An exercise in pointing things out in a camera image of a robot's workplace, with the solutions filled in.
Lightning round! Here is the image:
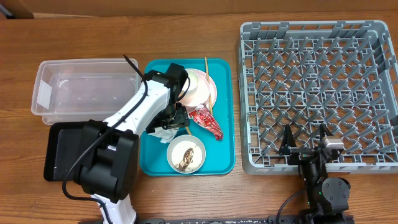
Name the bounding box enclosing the grey bowl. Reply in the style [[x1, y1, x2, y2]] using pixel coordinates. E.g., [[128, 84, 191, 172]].
[[167, 134, 206, 174]]

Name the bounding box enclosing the pale green cup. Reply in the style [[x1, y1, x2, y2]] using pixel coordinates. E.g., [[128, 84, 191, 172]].
[[182, 69, 199, 93]]

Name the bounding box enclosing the white napkin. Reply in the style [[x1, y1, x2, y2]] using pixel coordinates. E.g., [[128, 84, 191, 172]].
[[149, 127, 179, 144]]

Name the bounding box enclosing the rice food waste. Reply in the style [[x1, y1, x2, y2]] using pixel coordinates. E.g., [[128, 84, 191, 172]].
[[171, 141, 203, 172]]

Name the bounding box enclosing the large pink plate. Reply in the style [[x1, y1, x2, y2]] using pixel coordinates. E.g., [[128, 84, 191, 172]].
[[183, 68, 217, 113]]

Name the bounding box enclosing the grey dishwasher rack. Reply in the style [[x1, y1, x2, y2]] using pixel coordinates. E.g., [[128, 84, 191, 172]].
[[237, 20, 397, 175]]

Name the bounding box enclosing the teal serving tray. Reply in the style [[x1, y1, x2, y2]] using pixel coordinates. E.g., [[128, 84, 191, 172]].
[[139, 58, 236, 176]]

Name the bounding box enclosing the small pink plate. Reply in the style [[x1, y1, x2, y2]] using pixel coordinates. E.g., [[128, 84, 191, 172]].
[[180, 76, 210, 108]]

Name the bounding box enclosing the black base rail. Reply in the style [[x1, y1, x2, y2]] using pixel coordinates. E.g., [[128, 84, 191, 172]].
[[137, 215, 355, 224]]

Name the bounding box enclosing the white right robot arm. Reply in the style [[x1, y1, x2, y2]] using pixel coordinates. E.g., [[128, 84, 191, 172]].
[[275, 123, 354, 224]]

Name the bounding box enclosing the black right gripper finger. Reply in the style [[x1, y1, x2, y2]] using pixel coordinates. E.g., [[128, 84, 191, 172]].
[[279, 124, 297, 155], [319, 123, 333, 139]]

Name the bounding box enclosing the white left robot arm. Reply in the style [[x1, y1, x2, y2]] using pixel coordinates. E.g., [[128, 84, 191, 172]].
[[62, 63, 190, 223]]

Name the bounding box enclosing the wooden chopstick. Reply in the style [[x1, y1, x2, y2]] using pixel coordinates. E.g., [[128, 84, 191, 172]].
[[205, 56, 213, 114], [185, 126, 192, 135]]

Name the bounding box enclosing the black tray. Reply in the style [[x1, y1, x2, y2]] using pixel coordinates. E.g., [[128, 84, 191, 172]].
[[44, 120, 139, 183]]

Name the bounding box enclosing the red snack wrapper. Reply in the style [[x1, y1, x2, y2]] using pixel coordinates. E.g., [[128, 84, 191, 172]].
[[188, 104, 223, 141]]

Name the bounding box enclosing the clear plastic bin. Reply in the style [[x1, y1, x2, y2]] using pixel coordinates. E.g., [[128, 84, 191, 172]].
[[31, 58, 141, 125]]

